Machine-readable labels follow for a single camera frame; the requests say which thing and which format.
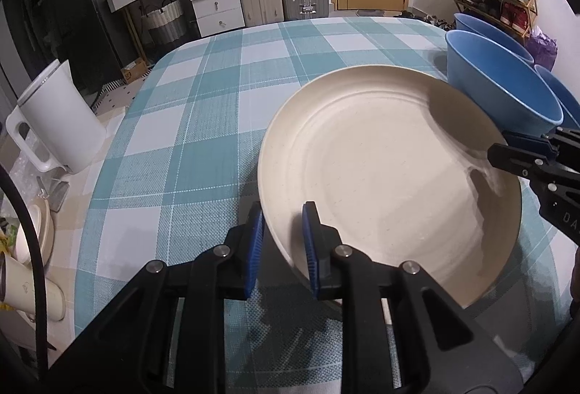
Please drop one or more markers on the blue bowl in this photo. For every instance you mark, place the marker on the blue bowl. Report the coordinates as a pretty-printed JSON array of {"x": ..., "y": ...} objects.
[
  {"x": 562, "y": 94},
  {"x": 478, "y": 27},
  {"x": 498, "y": 81}
]

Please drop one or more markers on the purple plastic bag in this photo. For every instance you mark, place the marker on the purple plastic bag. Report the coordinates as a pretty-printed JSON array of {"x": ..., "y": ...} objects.
[{"x": 541, "y": 49}]

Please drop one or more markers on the group of loose sneakers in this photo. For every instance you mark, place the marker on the group of loose sneakers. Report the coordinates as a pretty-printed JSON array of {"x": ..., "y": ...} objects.
[{"x": 430, "y": 20}]

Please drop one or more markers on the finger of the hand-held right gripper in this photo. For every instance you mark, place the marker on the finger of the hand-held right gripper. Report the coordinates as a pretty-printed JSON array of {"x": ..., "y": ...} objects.
[
  {"x": 534, "y": 142},
  {"x": 521, "y": 160}
]

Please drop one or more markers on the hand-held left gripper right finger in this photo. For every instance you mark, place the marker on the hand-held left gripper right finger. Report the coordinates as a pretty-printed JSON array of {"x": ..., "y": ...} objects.
[{"x": 310, "y": 249}]

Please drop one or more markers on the cream tumbler cup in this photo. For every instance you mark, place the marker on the cream tumbler cup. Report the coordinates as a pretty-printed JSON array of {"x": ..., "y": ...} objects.
[{"x": 27, "y": 289}]

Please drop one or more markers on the beige round plate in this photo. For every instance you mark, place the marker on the beige round plate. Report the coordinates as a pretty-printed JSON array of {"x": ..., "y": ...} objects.
[{"x": 385, "y": 172}]

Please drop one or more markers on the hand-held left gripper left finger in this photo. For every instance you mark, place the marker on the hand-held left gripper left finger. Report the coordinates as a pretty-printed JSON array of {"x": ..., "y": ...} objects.
[{"x": 253, "y": 249}]

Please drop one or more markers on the white electric kettle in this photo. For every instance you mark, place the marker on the white electric kettle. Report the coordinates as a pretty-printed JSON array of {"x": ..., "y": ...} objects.
[{"x": 63, "y": 117}]

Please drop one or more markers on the grey white laundry basket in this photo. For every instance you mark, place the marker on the grey white laundry basket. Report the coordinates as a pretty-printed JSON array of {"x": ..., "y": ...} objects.
[{"x": 165, "y": 24}]

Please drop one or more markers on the small cardboard box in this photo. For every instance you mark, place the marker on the small cardboard box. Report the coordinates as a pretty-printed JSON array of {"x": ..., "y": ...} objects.
[{"x": 133, "y": 72}]

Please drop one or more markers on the small metal stand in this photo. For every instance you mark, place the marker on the small metal stand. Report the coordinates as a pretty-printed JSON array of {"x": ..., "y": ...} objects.
[{"x": 56, "y": 196}]

